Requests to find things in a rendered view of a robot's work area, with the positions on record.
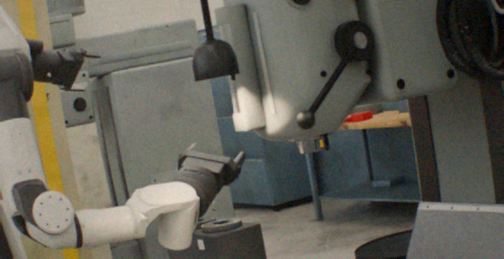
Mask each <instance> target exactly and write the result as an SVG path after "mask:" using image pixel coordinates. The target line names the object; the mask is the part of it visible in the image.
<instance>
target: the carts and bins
mask: <svg viewBox="0 0 504 259"><path fill-rule="evenodd" d="M412 230H413V229H409V230H407V231H403V232H399V233H394V234H390V235H387V236H383V237H377V238H376V239H375V240H373V241H370V242H367V243H365V244H363V245H361V246H359V247H358V248H357V249H356V250H355V251H354V253H355V259H406V255H407V253H408V251H409V247H410V240H411V235H412Z"/></svg>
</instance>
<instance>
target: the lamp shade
mask: <svg viewBox="0 0 504 259"><path fill-rule="evenodd" d="M192 69H193V78H194V82H197V81H202V80H207V79H213V78H218V77H224V76H233V75H237V74H239V65H238V60H237V56H236V54H235V52H234V50H233V48H232V47H231V46H230V44H229V43H228V42H225V41H223V40H216V39H212V40H206V41H205V42H203V43H201V44H200V45H199V46H198V47H197V48H196V49H195V51H194V54H193V64H192Z"/></svg>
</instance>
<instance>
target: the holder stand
mask: <svg viewBox="0 0 504 259"><path fill-rule="evenodd" d="M167 252H168V257H169V259H266V246H265V242H264V237H263V232H262V227H261V225H260V224H256V223H242V222H241V219H221V220H219V219H216V218H214V217H213V216H206V217H200V218H198V219H197V224H196V228H195V231H194V232H193V240H192V244H191V245H190V246H188V247H187V248H185V249H182V250H171V249H167Z"/></svg>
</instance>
